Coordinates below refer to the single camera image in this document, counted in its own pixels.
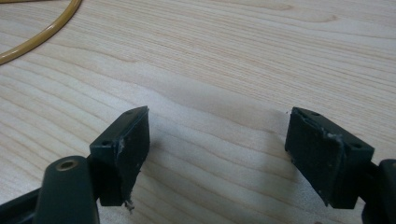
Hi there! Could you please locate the yellow round rim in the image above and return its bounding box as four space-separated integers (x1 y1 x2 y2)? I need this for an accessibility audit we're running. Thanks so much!
0 0 84 66

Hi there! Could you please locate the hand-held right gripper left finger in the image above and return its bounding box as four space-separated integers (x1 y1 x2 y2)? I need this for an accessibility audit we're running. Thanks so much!
89 105 151 207

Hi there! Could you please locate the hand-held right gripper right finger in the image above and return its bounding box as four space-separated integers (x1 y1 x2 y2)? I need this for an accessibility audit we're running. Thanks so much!
284 106 375 209

